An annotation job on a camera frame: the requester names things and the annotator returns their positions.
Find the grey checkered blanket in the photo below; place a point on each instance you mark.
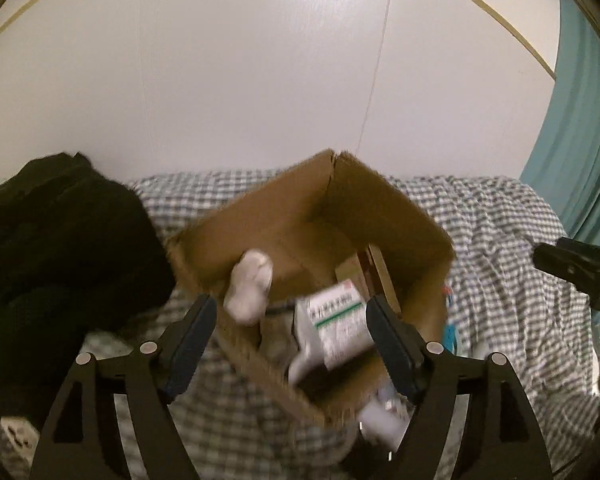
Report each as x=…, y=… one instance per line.
x=500, y=240

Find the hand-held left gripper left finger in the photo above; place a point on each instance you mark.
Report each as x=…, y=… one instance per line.
x=192, y=340

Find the brown cardboard box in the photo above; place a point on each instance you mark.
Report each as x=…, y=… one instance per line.
x=380, y=200

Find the white green-striped medicine box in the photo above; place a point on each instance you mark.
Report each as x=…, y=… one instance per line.
x=335, y=330

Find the black cloth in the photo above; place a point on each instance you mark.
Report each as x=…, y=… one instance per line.
x=55, y=240

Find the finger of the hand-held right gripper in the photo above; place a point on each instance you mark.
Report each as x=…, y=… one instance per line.
x=570, y=265

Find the teal curtain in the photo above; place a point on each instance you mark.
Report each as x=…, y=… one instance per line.
x=580, y=135

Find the white printed bag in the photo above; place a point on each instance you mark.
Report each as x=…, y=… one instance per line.
x=15, y=432

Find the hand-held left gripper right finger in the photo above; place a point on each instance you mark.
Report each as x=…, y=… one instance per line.
x=387, y=340

